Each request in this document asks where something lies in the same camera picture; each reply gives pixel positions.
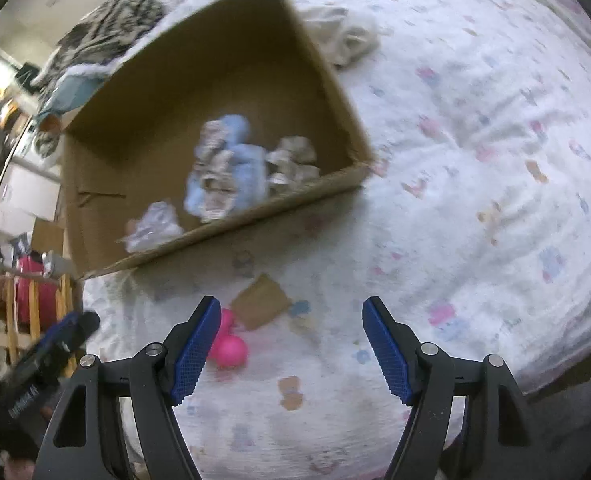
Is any teal fleece-edged cushion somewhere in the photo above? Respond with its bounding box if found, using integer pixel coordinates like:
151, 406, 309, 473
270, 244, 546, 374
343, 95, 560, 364
38, 72, 109, 118

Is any brown cardboard box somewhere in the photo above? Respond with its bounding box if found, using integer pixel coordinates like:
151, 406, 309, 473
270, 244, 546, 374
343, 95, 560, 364
60, 0, 377, 281

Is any beige lace-trimmed scrunchie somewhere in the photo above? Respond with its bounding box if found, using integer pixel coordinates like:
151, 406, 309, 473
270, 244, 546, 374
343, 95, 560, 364
193, 119, 241, 224

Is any lavender fluffy scrunchie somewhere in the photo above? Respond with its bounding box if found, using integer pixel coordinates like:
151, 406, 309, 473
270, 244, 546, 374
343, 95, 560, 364
123, 201, 185, 255

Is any light blue fluffy scrunchie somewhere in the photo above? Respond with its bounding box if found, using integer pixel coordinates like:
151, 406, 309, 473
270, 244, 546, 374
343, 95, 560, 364
183, 114, 271, 218

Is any white cabinet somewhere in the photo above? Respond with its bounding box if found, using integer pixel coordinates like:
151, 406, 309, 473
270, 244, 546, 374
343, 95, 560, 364
0, 157, 64, 241

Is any yellow wooden rack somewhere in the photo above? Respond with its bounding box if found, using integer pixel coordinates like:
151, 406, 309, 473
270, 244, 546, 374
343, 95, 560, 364
0, 270, 76, 376

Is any cream scrunchie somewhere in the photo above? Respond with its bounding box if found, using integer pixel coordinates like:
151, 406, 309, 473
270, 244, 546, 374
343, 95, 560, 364
266, 135, 322, 197

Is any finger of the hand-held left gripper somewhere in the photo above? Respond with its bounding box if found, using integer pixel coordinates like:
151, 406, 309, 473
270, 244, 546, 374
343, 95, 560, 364
38, 310, 101, 361

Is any printed white bed quilt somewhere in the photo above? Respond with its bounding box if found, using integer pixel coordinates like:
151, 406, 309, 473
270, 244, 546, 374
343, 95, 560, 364
80, 0, 591, 478

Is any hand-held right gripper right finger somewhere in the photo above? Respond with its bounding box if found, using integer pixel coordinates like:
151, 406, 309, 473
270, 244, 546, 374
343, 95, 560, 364
362, 296, 541, 480

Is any pink bag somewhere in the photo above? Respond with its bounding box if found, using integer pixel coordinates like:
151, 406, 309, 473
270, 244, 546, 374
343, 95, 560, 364
16, 257, 61, 333

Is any brown cardboard piece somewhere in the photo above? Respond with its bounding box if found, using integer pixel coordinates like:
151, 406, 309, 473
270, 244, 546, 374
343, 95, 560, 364
230, 273, 294, 332

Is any white cloth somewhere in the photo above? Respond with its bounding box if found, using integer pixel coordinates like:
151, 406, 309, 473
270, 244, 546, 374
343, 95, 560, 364
300, 6, 380, 68

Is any pink rubber toy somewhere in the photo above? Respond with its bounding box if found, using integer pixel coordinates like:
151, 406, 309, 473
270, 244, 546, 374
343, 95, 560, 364
206, 308, 250, 371

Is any patterned knit blanket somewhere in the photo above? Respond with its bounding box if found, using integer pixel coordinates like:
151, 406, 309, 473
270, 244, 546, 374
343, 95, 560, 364
30, 0, 169, 88

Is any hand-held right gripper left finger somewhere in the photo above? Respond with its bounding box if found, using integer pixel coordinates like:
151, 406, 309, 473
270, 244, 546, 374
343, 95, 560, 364
33, 295, 222, 480

